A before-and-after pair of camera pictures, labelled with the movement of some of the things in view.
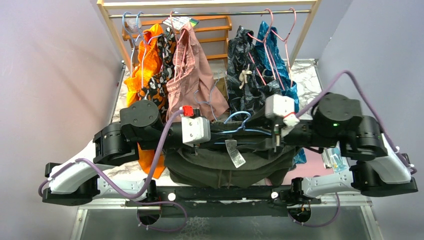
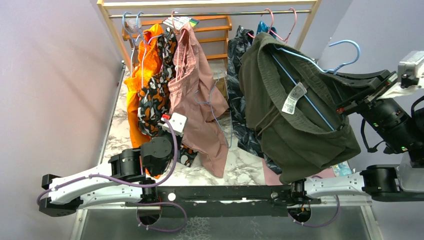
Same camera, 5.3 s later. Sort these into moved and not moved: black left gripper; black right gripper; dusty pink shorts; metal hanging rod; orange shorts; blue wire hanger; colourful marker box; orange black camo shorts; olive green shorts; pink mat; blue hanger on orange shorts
Moved: pink mat; blue wire hanger; black right gripper; black left gripper; olive green shorts
Not moved: orange black camo shorts; dusty pink shorts; orange shorts; colourful marker box; blue hanger on orange shorts; metal hanging rod
